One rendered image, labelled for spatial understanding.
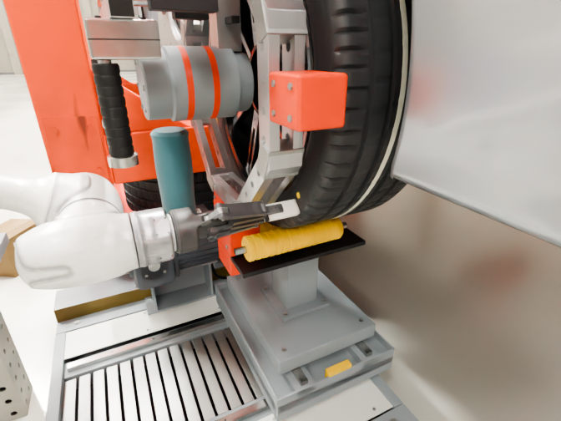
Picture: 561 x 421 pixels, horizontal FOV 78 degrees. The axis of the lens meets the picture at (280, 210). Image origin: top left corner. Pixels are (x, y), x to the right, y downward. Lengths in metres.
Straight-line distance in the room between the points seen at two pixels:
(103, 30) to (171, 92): 0.19
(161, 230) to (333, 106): 0.31
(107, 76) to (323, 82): 0.30
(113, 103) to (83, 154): 0.66
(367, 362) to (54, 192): 0.82
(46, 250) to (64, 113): 0.68
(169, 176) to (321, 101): 0.51
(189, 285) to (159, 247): 0.85
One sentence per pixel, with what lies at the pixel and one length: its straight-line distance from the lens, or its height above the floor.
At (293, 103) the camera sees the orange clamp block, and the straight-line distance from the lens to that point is 0.47.
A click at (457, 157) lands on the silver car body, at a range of 0.45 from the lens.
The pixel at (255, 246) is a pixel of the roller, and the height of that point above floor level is 0.52.
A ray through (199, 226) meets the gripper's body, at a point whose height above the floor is 0.65.
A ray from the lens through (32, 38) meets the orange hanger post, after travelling 1.19.
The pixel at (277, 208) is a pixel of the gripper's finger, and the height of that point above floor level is 0.65.
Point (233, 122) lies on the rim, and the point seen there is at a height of 0.73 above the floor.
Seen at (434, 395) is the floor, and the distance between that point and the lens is 1.23.
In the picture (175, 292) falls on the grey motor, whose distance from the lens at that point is 1.40.
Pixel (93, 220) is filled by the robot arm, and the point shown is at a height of 0.69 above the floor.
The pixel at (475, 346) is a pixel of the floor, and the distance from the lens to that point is 1.43.
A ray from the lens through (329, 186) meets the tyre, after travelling 0.60.
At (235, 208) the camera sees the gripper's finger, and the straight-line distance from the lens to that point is 0.58.
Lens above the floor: 0.91
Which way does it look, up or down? 24 degrees down
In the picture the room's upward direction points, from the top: straight up
